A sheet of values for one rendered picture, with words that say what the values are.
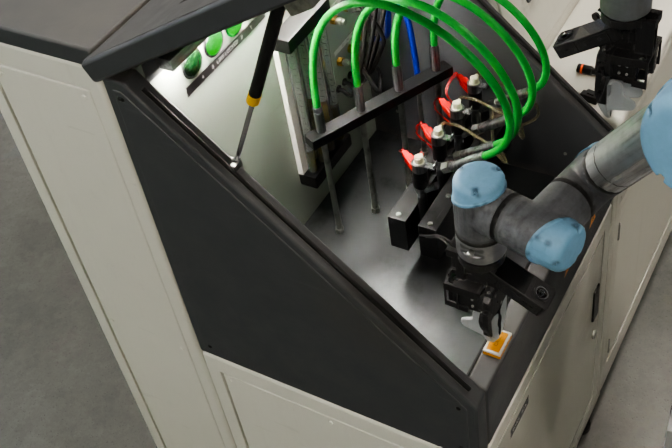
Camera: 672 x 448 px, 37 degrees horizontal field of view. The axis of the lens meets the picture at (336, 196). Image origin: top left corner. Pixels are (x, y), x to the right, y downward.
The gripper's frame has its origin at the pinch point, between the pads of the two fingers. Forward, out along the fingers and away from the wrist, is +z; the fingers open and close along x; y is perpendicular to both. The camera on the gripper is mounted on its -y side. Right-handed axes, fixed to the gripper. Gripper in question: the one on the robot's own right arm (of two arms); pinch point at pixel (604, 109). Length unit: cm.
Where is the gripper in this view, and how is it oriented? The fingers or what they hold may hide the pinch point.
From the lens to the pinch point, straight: 172.3
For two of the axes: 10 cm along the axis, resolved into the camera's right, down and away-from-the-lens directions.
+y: 8.6, 2.6, -4.3
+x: 4.9, -6.5, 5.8
